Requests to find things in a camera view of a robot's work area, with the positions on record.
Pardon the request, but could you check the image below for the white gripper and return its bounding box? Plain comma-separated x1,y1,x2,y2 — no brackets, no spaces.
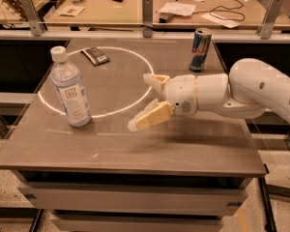
128,73,197,131

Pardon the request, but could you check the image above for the clear plastic water bottle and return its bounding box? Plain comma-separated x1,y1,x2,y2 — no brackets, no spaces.
50,46,91,127

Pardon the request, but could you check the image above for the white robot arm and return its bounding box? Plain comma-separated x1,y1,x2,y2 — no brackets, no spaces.
128,58,290,131

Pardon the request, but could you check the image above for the dark snack packet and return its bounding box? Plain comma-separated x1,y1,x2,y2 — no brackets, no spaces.
82,46,109,67

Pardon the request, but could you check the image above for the Red Bull can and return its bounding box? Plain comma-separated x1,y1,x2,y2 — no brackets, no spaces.
189,28,212,72

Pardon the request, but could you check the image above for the white paper sheet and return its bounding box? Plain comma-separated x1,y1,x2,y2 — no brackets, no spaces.
159,2,196,16

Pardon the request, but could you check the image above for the small paper card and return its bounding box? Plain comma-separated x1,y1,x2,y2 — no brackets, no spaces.
59,5,84,16

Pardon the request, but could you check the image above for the upper white drawer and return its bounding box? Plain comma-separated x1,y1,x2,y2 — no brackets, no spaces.
18,183,247,216

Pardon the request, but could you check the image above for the white drawer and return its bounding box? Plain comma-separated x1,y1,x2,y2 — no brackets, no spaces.
50,214,223,232
18,183,247,216

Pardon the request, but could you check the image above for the lower white drawer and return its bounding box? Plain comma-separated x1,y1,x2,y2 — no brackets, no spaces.
50,214,223,232

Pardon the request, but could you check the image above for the middle metal bracket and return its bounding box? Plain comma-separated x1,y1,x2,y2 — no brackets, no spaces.
142,0,153,38

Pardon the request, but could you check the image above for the metal bracket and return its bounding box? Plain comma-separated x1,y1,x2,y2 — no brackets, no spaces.
257,0,284,40
19,0,45,36
142,0,153,38

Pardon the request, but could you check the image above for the black cable on desk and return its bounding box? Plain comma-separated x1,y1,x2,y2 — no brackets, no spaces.
174,0,247,22

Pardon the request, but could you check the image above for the right metal bracket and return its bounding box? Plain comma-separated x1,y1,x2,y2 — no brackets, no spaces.
257,0,284,40

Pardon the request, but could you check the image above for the left metal bracket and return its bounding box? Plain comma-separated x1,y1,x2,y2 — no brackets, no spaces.
19,0,45,36

